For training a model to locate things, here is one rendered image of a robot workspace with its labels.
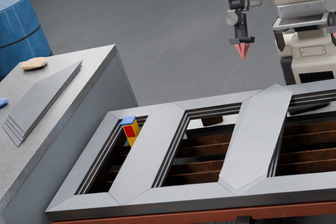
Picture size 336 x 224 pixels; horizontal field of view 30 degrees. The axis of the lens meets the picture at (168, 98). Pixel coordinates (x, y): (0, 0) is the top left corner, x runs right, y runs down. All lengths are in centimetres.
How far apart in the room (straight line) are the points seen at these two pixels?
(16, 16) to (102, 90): 268
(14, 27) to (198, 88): 176
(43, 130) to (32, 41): 313
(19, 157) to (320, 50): 147
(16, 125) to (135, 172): 61
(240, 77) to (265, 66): 22
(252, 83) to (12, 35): 219
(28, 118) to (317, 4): 138
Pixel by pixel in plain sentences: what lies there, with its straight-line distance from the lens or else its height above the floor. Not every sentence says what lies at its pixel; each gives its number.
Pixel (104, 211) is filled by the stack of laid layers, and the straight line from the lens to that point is 240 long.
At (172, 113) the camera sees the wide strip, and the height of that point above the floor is 86.
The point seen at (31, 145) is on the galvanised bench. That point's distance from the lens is 261.
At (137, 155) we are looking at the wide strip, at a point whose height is 86.
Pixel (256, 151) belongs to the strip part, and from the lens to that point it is 238.
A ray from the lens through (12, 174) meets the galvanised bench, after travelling 247.
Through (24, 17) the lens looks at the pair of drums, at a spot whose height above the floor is 74.
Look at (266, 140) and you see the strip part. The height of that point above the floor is 86.
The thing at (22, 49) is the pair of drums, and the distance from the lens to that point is 574.
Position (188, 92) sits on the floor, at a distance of 494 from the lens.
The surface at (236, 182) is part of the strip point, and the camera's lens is 225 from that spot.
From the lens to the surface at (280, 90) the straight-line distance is 274.
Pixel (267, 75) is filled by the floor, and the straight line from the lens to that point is 484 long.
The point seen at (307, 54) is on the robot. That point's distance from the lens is 308.
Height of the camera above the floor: 215
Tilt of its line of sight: 26 degrees down
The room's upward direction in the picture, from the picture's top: 19 degrees counter-clockwise
